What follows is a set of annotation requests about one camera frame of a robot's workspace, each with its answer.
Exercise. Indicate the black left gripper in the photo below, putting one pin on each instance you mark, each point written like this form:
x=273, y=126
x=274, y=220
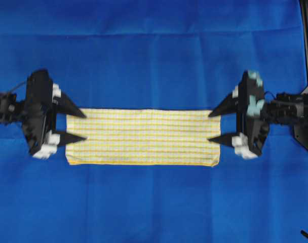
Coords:
x=41, y=96

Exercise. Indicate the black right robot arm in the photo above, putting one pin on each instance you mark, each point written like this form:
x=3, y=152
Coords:
x=286, y=109

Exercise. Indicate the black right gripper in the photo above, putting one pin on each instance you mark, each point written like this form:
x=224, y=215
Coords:
x=247, y=101

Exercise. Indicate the yellow striped towel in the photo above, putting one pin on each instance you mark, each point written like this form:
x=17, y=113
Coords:
x=144, y=137

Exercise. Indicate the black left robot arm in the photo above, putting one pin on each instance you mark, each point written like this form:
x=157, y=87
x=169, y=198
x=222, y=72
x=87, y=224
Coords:
x=11, y=110

